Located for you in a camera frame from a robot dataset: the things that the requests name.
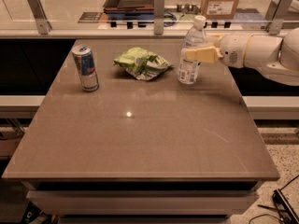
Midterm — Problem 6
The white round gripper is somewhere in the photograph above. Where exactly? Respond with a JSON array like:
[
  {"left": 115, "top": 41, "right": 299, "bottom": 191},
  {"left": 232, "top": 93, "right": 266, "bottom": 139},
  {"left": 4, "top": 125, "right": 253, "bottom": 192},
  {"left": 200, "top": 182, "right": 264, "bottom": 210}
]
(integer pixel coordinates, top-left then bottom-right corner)
[{"left": 181, "top": 34, "right": 249, "bottom": 68}]

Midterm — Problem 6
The clear plastic water bottle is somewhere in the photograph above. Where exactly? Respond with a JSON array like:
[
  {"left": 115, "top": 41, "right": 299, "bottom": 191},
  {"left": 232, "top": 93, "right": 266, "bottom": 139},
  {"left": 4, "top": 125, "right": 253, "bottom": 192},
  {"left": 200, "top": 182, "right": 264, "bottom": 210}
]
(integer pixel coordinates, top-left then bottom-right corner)
[{"left": 178, "top": 15, "right": 206, "bottom": 84}]

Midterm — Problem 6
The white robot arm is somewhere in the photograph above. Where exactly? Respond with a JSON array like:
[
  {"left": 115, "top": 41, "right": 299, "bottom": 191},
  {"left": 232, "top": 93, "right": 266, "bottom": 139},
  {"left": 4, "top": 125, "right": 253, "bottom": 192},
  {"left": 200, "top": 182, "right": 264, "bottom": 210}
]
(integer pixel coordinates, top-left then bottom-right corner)
[{"left": 181, "top": 28, "right": 299, "bottom": 86}]

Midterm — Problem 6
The green jalapeno chip bag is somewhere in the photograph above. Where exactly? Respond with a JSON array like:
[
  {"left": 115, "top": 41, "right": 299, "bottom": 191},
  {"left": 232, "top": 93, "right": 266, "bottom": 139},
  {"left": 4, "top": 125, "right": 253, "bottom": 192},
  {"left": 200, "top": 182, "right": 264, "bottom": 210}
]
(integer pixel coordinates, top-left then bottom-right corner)
[{"left": 113, "top": 47, "right": 171, "bottom": 81}]

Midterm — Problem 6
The cardboard box with label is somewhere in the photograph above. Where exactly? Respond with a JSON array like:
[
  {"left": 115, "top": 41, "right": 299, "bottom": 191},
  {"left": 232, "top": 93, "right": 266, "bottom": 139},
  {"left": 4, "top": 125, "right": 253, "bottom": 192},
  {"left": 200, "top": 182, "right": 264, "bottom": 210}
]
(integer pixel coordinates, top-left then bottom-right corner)
[{"left": 201, "top": 0, "right": 239, "bottom": 20}]

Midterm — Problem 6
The blue silver energy drink can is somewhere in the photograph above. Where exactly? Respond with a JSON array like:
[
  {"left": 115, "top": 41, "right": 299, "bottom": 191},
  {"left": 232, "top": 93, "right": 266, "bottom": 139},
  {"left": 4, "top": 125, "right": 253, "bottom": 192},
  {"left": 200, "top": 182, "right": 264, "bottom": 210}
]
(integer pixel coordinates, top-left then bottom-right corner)
[{"left": 71, "top": 45, "right": 99, "bottom": 91}]

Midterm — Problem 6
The black device on floor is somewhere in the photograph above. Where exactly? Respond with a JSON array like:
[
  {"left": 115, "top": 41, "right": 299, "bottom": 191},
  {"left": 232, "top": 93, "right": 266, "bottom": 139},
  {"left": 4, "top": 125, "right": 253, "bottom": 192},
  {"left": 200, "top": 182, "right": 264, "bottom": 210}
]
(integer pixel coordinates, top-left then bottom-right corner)
[{"left": 272, "top": 189, "right": 299, "bottom": 224}]

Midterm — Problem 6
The middle metal railing bracket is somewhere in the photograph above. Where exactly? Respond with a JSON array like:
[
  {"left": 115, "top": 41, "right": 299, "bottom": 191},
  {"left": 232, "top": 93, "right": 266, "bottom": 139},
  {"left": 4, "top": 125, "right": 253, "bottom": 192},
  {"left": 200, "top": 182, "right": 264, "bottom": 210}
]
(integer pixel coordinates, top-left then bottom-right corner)
[{"left": 154, "top": 0, "right": 164, "bottom": 35}]

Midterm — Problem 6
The metal railing bracket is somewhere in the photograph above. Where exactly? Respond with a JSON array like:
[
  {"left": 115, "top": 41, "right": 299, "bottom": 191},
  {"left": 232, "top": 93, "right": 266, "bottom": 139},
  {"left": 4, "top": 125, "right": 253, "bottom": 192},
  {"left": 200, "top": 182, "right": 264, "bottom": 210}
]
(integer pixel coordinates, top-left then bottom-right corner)
[
  {"left": 154, "top": 0, "right": 164, "bottom": 35},
  {"left": 27, "top": 0, "right": 51, "bottom": 35},
  {"left": 265, "top": 0, "right": 299, "bottom": 35}
]

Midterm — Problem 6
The right metal railing bracket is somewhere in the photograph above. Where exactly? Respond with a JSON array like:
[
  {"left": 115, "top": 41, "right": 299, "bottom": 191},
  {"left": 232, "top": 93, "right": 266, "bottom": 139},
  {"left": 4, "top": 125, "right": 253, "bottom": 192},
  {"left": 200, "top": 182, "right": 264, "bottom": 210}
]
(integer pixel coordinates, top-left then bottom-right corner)
[{"left": 265, "top": 0, "right": 299, "bottom": 35}]

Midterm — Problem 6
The left metal railing bracket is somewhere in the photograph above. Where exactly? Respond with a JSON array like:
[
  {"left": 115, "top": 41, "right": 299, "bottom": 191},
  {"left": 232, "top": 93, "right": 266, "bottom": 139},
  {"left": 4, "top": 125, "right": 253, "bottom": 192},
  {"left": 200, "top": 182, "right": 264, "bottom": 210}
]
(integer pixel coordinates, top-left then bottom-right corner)
[{"left": 27, "top": 0, "right": 51, "bottom": 35}]

